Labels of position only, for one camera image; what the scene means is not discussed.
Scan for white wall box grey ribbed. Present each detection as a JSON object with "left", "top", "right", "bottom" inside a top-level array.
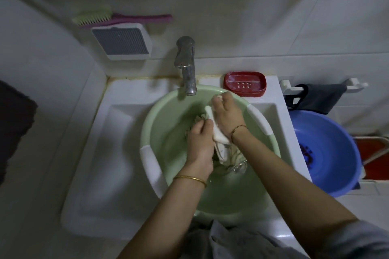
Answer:
[{"left": 90, "top": 23, "right": 153, "bottom": 61}]

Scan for blue plastic basin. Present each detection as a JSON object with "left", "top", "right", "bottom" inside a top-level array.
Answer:
[{"left": 289, "top": 110, "right": 363, "bottom": 198}]

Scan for metal faucet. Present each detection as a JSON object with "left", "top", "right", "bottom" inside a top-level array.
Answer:
[{"left": 173, "top": 36, "right": 198, "bottom": 97}]

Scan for person's right hand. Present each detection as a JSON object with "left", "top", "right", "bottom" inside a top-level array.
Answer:
[{"left": 211, "top": 91, "right": 248, "bottom": 141}]

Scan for person's left hand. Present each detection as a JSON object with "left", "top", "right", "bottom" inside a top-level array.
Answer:
[{"left": 184, "top": 119, "right": 215, "bottom": 182}]

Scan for person's right forearm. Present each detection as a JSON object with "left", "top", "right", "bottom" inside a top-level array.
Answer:
[{"left": 231, "top": 127, "right": 361, "bottom": 253}]

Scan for dark grey cloth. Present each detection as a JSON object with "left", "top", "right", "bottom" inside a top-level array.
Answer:
[{"left": 285, "top": 83, "right": 348, "bottom": 115}]

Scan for thin cord bracelet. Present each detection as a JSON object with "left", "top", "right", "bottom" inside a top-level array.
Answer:
[{"left": 230, "top": 124, "right": 249, "bottom": 142}]

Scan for cream leaf-patterned clothes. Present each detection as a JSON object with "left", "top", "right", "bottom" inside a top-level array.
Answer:
[{"left": 190, "top": 95, "right": 247, "bottom": 174}]

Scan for red soap dish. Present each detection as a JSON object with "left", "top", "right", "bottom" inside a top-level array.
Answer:
[{"left": 223, "top": 71, "right": 267, "bottom": 97}]

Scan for red bucket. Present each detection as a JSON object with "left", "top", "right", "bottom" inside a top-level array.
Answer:
[{"left": 352, "top": 136, "right": 389, "bottom": 181}]

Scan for dark purple towel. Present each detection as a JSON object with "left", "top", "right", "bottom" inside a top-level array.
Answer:
[{"left": 0, "top": 79, "right": 38, "bottom": 187}]

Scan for white ceramic sink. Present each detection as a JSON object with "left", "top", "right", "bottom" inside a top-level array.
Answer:
[{"left": 60, "top": 75, "right": 314, "bottom": 256}]

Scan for light green plastic basin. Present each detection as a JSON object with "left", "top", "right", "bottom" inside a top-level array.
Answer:
[{"left": 139, "top": 84, "right": 281, "bottom": 226}]

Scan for person's grey patterned shirt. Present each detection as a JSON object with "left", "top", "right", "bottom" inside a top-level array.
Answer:
[{"left": 179, "top": 219, "right": 389, "bottom": 259}]

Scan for gold bangle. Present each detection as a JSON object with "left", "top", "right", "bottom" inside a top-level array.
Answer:
[{"left": 172, "top": 174, "right": 208, "bottom": 189}]

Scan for person's left forearm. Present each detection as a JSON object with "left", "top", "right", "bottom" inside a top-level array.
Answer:
[{"left": 117, "top": 166, "right": 213, "bottom": 259}]

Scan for green and pink scrub brush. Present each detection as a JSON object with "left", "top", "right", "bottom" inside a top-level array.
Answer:
[{"left": 72, "top": 6, "right": 173, "bottom": 28}]

